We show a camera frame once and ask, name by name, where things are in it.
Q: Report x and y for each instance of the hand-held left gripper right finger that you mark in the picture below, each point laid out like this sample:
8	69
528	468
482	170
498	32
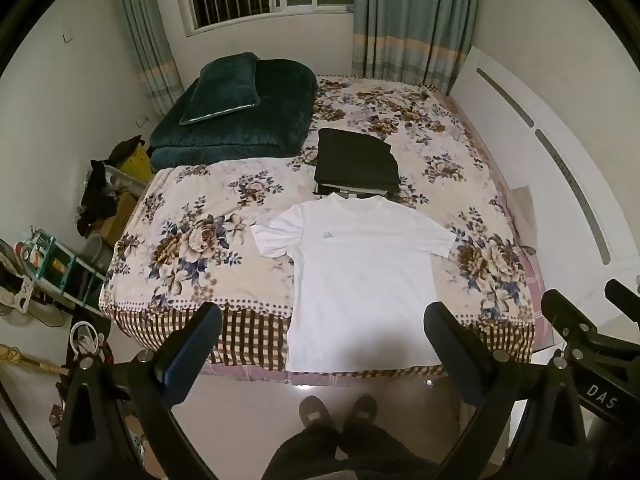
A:
452	360

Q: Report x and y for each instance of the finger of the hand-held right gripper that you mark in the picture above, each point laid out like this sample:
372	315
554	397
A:
622	295
567	315

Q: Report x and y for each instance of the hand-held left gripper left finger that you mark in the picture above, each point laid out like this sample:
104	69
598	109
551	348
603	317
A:
187	360

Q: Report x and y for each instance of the white t-shirt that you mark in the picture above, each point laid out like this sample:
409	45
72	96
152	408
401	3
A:
360	285

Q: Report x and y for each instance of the hanging black clothes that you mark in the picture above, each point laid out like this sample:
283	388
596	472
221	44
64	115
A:
97	200

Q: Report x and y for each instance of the stack of dark folded clothes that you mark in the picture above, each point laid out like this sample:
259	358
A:
355	160

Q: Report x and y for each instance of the person's right shoe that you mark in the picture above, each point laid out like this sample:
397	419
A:
361	412

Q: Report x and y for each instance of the person's shoe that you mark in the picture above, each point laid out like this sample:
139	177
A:
316	412
361	412

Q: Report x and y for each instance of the beige cloth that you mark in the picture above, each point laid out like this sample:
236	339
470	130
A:
522	215

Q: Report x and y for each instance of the person's left shoe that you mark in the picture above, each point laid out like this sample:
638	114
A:
316	412

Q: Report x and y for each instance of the grey bucket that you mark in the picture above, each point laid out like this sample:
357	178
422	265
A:
96	252

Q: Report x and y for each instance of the person's dark trousers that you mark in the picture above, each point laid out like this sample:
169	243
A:
340	460

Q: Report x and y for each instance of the floral bed blanket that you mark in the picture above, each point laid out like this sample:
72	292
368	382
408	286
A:
210	210

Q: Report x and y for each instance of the green shelf rack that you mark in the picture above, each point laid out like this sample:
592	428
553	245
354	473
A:
65	270

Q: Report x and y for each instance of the cardboard box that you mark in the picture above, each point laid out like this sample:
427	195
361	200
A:
117	220

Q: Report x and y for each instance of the white rack bar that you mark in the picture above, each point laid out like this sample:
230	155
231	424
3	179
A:
127	180

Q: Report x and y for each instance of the grey striped folded garment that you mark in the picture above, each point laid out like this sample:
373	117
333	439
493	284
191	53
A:
345	190

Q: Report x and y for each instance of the white headboard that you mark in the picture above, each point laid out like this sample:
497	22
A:
500	110

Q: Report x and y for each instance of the small black cloth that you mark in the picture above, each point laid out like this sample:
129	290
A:
125	149

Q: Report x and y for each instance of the dark green quilt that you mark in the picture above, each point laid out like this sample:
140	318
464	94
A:
250	125

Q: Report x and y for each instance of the dark green pillow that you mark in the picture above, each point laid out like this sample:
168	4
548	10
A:
220	90

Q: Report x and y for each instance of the narrow blue-green curtain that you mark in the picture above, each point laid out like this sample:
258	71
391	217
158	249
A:
145	35

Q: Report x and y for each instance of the wide blue-green curtain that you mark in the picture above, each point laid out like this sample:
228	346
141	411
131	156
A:
410	20

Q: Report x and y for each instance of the wall socket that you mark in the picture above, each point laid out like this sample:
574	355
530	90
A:
143	121

